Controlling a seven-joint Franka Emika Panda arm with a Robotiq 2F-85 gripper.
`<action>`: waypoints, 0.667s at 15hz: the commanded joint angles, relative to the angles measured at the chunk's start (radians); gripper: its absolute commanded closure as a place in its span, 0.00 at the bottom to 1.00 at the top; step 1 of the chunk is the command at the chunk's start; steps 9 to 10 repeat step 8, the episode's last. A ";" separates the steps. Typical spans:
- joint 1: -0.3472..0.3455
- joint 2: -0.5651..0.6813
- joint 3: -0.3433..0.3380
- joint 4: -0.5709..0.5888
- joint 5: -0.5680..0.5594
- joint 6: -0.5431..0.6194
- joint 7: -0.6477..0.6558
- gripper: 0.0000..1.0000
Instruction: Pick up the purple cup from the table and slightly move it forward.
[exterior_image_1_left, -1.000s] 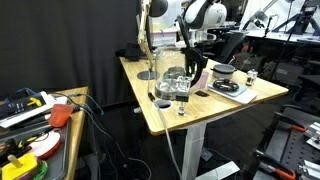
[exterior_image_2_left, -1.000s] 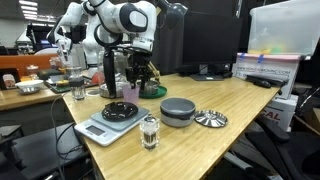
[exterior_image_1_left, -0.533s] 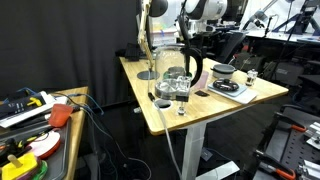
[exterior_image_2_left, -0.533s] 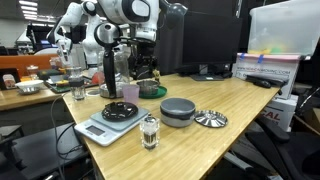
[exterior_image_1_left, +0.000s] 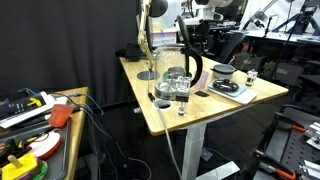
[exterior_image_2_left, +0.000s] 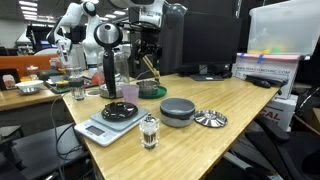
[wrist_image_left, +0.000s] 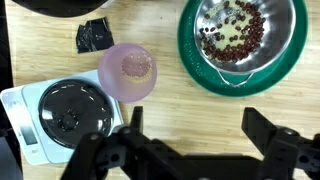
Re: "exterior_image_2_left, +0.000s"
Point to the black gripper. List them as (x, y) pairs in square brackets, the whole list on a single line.
[(150, 39)]

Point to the purple plastic cup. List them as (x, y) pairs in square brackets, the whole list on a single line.
[(130, 95)]

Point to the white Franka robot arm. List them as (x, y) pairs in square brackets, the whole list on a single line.
[(151, 15)]

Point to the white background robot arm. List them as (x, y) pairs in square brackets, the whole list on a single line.
[(91, 40)]

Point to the orange plastic cup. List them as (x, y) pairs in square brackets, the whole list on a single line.
[(95, 78)]

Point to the small metal bowl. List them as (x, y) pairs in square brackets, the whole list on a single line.
[(147, 87)]

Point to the green round plate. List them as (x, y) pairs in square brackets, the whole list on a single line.
[(161, 92)]

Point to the black computer monitor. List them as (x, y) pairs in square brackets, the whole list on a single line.
[(210, 40)]

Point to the black round dish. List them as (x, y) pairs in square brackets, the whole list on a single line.
[(119, 111)]

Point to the gray round bowl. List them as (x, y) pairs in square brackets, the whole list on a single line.
[(177, 113)]

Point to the glass jar black band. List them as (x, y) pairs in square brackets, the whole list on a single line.
[(77, 88)]

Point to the clear glass pepper grinder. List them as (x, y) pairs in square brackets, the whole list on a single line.
[(150, 133)]

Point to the silver metal lid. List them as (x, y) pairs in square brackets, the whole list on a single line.
[(210, 119)]

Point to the white kitchen scale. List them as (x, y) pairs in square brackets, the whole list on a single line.
[(100, 131)]

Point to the gray tray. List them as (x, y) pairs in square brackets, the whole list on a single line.
[(53, 87)]

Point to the small glass jar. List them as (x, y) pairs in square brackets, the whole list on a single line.
[(32, 71)]

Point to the black handheld tool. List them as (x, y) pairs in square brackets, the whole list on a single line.
[(263, 81)]

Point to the white cardboard box pink top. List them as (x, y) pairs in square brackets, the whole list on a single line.
[(266, 68)]

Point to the white bowl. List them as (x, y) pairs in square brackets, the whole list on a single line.
[(29, 86)]

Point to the orange divider panel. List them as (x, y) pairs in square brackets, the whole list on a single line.
[(23, 61)]

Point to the clear plastic storage bin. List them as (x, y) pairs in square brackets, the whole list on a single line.
[(283, 28)]

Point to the white box red print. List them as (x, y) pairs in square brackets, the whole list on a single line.
[(280, 113)]

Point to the black office chair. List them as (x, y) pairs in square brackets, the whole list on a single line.
[(286, 150)]

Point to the black picture frame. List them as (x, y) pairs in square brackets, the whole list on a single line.
[(9, 80)]

